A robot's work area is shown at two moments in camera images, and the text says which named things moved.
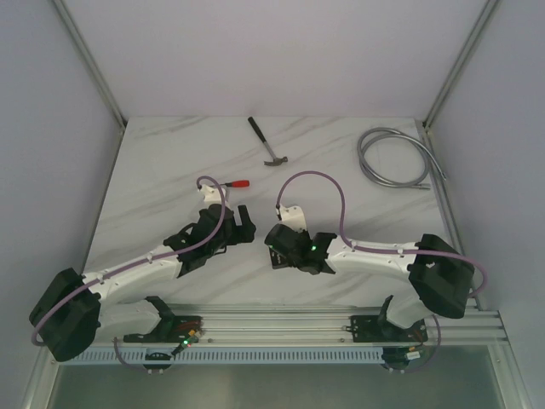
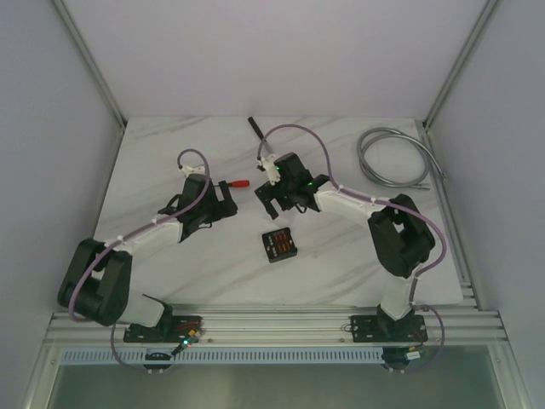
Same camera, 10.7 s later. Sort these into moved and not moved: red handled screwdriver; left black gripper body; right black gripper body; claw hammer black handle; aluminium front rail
Moved: right black gripper body; left black gripper body
Not moved: aluminium front rail; claw hammer black handle; red handled screwdriver
